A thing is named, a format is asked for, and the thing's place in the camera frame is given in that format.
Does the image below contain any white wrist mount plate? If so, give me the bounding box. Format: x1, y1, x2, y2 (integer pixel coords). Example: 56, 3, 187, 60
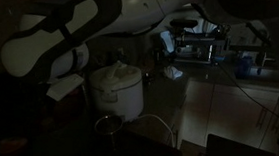
44, 72, 86, 103

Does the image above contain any orange round object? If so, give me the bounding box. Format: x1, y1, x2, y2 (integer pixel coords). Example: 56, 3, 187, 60
0, 136, 30, 156

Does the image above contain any blue plastic container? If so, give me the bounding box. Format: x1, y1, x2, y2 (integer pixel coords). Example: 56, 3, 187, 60
233, 54, 258, 80

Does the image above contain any black flat screen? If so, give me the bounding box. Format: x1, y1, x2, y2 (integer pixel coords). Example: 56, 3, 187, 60
197, 128, 278, 156

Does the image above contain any small steel pot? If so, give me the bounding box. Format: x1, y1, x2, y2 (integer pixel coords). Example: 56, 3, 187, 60
92, 113, 127, 150

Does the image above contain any thin black cable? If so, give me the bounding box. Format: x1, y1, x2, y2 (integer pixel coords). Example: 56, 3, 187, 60
215, 56, 279, 121

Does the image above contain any crumpled white cloth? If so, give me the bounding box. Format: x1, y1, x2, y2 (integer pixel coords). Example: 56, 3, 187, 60
163, 64, 185, 82

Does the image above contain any dish drying rack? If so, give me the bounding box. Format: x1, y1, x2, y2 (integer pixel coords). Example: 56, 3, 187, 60
169, 14, 233, 68

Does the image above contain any white rice cooker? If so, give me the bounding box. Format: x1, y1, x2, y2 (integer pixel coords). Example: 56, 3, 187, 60
87, 58, 147, 125

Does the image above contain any white power cable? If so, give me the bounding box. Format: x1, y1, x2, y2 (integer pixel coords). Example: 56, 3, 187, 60
130, 111, 180, 152

